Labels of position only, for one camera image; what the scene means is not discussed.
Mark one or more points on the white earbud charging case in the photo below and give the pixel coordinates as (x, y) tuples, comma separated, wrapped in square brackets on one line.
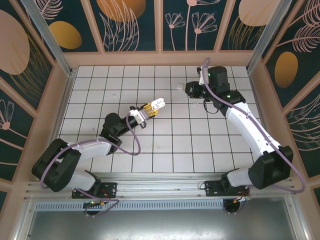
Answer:
[(158, 103), (179, 86)]

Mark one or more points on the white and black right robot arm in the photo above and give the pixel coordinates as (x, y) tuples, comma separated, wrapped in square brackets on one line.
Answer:
[(250, 130)]

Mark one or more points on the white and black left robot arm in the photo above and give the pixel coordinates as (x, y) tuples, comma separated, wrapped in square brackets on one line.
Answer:
[(92, 150)]

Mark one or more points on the grey metal sheet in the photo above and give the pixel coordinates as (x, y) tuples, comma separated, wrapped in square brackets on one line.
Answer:
[(160, 225)]

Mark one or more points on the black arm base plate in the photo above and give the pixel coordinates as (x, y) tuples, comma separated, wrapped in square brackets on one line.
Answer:
[(110, 190), (212, 190)]

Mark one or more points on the aluminium frame post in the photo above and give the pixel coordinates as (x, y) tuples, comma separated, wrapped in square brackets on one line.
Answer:
[(268, 37), (48, 37)]

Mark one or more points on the aluminium mounting rail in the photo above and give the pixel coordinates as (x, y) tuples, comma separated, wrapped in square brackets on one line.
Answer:
[(160, 186)]

